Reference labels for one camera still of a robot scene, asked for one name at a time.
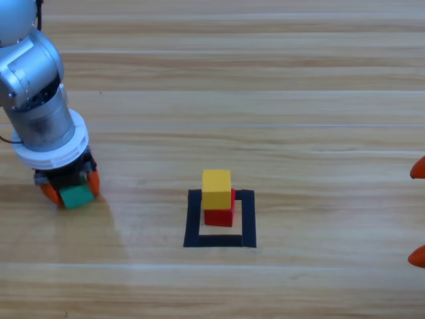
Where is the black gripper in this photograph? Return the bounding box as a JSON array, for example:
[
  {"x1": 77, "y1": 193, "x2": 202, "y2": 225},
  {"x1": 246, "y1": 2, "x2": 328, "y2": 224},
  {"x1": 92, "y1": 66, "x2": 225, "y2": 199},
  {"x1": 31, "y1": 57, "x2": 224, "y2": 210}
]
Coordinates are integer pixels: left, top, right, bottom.
[{"x1": 33, "y1": 148, "x2": 101, "y2": 206}]

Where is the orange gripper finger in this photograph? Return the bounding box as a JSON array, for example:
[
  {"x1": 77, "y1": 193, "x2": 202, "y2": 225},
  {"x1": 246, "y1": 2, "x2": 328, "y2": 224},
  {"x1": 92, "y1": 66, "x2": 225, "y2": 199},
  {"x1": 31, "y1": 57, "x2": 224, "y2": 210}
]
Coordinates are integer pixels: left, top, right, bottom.
[
  {"x1": 407, "y1": 245, "x2": 425, "y2": 268},
  {"x1": 410, "y1": 155, "x2": 425, "y2": 180}
]

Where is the green wooden cube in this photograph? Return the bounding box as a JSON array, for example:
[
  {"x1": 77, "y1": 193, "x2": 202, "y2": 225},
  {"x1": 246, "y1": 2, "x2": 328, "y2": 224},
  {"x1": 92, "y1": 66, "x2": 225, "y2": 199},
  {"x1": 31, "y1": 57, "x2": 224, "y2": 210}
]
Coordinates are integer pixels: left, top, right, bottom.
[{"x1": 59, "y1": 184, "x2": 95, "y2": 211}]

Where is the yellow wooden cube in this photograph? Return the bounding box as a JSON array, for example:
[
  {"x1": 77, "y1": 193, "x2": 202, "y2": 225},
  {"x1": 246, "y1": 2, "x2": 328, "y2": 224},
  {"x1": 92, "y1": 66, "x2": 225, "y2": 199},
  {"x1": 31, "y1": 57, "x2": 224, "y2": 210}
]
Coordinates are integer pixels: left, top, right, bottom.
[{"x1": 201, "y1": 169, "x2": 232, "y2": 211}]

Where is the red wooden cube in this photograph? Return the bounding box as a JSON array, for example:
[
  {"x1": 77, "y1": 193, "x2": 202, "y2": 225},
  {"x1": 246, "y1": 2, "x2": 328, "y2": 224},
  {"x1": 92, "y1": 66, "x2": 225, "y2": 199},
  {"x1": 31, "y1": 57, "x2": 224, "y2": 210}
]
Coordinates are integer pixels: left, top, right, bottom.
[{"x1": 203, "y1": 188, "x2": 236, "y2": 227}]

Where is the black tape square outline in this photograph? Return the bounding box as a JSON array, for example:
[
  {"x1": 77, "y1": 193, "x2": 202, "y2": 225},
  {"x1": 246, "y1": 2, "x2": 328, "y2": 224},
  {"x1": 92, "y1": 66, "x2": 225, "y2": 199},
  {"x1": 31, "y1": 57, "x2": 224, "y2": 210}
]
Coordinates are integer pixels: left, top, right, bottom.
[{"x1": 183, "y1": 188, "x2": 257, "y2": 249}]

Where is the white wrist mount ring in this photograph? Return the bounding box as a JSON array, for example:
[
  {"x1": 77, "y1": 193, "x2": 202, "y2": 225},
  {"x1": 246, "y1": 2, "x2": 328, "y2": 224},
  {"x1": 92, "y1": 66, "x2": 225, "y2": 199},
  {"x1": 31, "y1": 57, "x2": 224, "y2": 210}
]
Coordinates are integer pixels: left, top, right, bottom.
[{"x1": 10, "y1": 108, "x2": 90, "y2": 172}]

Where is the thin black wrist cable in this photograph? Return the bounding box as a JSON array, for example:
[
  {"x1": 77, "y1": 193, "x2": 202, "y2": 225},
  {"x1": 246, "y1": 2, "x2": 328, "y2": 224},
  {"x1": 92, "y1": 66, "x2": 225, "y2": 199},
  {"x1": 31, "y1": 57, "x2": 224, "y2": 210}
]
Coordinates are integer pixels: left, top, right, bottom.
[{"x1": 0, "y1": 134, "x2": 23, "y2": 146}]

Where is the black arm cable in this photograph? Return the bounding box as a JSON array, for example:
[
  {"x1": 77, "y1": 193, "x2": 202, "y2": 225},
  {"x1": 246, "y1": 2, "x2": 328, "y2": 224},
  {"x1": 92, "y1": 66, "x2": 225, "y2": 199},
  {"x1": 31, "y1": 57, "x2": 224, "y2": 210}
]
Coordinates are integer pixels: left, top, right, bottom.
[{"x1": 35, "y1": 0, "x2": 44, "y2": 33}]

